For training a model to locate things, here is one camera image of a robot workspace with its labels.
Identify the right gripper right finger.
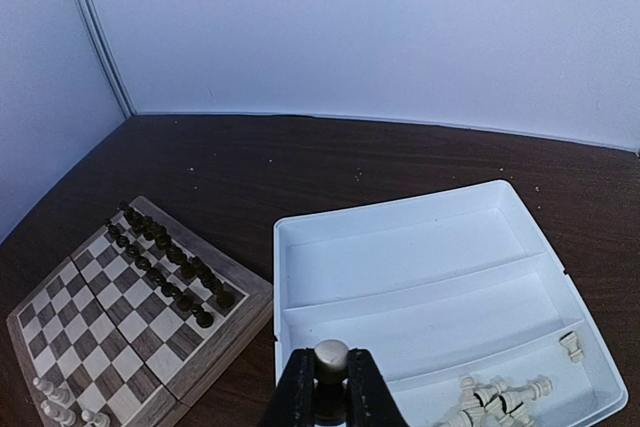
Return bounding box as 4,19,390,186
347,349,405,427

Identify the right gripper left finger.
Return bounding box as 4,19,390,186
259,348,315,427

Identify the white pawn second row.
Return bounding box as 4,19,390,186
313,339,349,426

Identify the white chess piece short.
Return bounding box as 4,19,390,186
81,409,111,427

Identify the white chess piece tall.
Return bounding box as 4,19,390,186
40,400,76,427

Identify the pile of white chess pieces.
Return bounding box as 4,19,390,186
429,321,598,426

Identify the wooden chess board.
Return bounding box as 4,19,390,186
7,197,273,426

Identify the dark pawn eight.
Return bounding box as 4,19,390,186
193,308,214,329

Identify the dark rook right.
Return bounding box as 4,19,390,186
215,287,234,309

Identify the white plastic tray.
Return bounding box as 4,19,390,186
273,180,628,426

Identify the dark pawn seven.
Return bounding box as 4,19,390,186
176,293,194,312

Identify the dark knight right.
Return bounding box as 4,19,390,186
191,257,216,289

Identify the dark knight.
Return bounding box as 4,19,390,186
127,209,142,225
191,257,216,289

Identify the dark pawn six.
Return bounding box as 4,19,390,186
161,282,181,298

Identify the dark bishop right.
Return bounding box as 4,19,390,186
180,258,197,279

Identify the dark bishop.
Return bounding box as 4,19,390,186
180,258,197,279
140,217,153,235

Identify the dark pawn five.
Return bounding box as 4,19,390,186
147,267,164,283

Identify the dark king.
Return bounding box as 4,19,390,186
166,245,186,265

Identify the dark pawn four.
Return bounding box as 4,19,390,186
135,256,151,271

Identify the dark queen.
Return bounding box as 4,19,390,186
152,228,172,249

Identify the dark pawn three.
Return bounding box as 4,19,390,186
125,244,139,258

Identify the dark bishop left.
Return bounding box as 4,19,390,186
140,217,153,235

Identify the dark pawn two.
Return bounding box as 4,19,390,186
116,235,129,248

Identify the dark knight left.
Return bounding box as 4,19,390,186
127,209,142,225

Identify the left aluminium frame post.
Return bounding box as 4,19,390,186
74,0,137,118

